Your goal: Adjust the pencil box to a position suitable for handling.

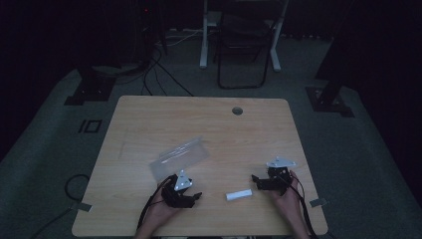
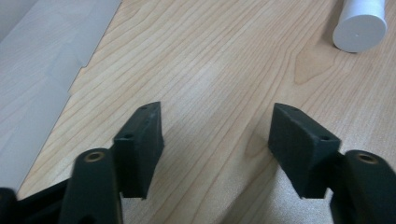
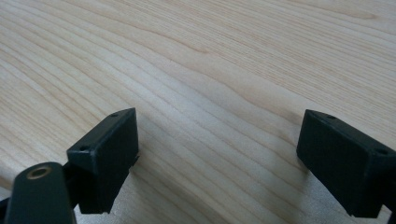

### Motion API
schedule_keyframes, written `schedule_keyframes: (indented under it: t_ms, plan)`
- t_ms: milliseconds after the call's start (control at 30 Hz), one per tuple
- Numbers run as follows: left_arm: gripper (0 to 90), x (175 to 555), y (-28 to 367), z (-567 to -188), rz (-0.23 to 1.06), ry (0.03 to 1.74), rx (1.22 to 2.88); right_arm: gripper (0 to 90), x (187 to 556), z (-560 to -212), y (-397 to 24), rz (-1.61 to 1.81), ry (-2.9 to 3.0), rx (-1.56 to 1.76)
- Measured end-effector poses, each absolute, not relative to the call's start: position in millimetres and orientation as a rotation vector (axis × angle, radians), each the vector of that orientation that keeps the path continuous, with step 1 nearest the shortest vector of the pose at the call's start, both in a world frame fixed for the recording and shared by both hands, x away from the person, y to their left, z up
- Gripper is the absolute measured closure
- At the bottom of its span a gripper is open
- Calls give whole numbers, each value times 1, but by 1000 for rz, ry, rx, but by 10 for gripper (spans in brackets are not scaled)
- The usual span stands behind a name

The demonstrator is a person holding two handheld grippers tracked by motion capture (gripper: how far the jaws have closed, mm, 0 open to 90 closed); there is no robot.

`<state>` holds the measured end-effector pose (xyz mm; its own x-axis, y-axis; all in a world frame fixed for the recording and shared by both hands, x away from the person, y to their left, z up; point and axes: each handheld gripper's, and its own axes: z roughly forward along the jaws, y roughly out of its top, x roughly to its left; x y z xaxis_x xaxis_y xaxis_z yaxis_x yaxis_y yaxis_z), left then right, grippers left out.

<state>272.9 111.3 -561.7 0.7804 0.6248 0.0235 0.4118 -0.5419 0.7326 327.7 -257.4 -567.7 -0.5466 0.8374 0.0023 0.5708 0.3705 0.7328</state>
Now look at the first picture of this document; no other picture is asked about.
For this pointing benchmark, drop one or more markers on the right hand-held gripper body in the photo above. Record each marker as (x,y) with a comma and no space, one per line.
(278,177)

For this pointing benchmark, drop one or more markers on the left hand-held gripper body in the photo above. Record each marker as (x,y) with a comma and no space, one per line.
(178,192)

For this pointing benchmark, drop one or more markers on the person's left hand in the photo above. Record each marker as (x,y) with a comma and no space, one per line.
(162,212)

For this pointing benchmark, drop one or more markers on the person's right hand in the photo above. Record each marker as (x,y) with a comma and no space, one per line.
(289,202)

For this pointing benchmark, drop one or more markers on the small white box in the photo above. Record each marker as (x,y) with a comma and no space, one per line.
(239,194)

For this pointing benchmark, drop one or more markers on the clear plastic zip bag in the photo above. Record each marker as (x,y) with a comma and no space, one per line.
(180,157)

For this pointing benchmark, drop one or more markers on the grey tape piece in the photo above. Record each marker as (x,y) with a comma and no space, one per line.
(81,207)
(318,202)

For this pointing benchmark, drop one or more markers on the grey table grommet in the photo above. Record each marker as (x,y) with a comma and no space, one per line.
(237,111)

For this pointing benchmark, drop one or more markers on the black stand base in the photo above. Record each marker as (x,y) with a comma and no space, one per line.
(328,99)
(91,89)

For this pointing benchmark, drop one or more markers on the black folding chair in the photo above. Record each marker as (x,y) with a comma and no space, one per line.
(244,49)

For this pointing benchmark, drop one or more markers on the white desk frame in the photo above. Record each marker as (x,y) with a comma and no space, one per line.
(204,40)

